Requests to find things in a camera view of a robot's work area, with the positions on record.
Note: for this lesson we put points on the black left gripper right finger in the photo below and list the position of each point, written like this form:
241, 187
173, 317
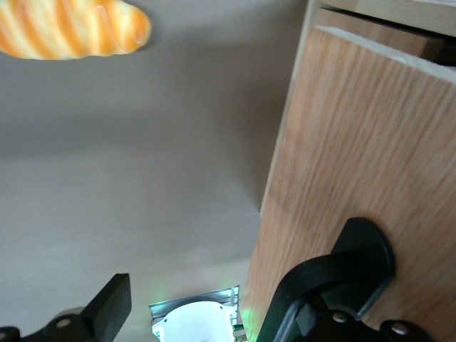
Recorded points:
338, 329

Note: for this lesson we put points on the orange striped toy bread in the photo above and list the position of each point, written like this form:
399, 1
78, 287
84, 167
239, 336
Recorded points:
64, 28

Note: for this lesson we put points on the light wooden drawer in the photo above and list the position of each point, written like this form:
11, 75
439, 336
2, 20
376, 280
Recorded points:
356, 142

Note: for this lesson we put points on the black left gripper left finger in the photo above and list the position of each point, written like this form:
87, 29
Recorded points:
110, 310

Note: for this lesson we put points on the wooden drawer cabinet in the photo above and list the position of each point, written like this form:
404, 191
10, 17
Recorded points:
392, 12

